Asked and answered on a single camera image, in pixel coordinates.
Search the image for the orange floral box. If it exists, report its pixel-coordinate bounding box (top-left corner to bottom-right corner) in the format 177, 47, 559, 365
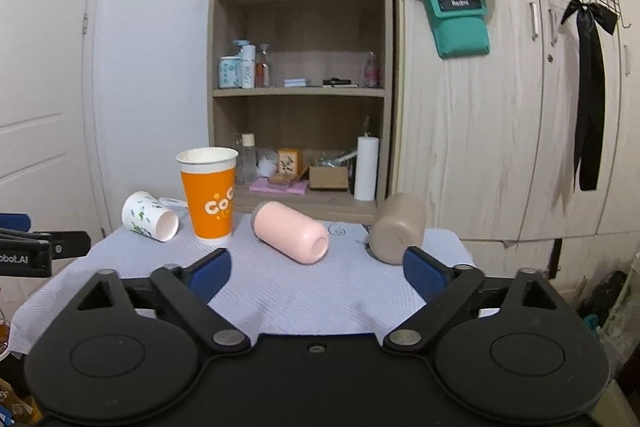
269, 148, 303, 185

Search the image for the white paper towel roll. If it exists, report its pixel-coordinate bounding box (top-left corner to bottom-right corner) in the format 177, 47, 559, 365
354, 135, 380, 202

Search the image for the clear bottle beige cap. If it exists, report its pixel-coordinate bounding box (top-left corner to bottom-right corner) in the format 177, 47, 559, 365
238, 133, 257, 185

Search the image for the white door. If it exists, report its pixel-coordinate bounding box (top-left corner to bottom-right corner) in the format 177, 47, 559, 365
1, 0, 103, 242

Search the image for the white leaf-print paper cup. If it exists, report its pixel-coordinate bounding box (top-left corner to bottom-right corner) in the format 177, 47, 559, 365
120, 191, 179, 243

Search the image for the teal white wipes canister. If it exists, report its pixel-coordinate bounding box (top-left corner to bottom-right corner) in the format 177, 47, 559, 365
218, 55, 242, 89

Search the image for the teal wall pouch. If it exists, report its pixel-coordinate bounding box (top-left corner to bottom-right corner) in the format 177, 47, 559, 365
424, 0, 490, 60

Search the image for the pink small bottle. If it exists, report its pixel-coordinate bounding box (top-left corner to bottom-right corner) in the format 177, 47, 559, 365
363, 52, 380, 89

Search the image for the red small bottle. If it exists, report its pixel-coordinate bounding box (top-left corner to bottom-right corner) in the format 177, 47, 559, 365
255, 43, 270, 88

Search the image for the orange paper cup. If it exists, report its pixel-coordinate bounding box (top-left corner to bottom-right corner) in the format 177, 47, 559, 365
177, 147, 239, 247

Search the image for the white tape roll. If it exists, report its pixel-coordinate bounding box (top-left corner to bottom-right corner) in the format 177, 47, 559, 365
257, 152, 279, 178

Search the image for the pink flat box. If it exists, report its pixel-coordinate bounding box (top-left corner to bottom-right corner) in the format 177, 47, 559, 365
248, 178, 309, 195

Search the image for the brown cardboard box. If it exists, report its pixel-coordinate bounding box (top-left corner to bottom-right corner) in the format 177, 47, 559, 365
308, 166, 349, 191

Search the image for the black ribbon bow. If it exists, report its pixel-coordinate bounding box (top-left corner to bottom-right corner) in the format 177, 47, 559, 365
561, 0, 618, 192

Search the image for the wooden shelf unit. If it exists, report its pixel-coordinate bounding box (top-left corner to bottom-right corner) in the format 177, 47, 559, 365
207, 0, 394, 225

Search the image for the beige plastic cup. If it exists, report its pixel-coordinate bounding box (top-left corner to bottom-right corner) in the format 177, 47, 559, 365
368, 193, 426, 265

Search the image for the wooden wardrobe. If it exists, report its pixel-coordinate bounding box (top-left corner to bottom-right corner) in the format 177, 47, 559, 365
389, 0, 640, 243

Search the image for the white tube bottle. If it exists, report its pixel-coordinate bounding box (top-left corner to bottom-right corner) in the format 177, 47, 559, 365
233, 39, 256, 89

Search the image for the pink plastic cup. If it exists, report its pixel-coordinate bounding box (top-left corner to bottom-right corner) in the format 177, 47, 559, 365
250, 200, 330, 265

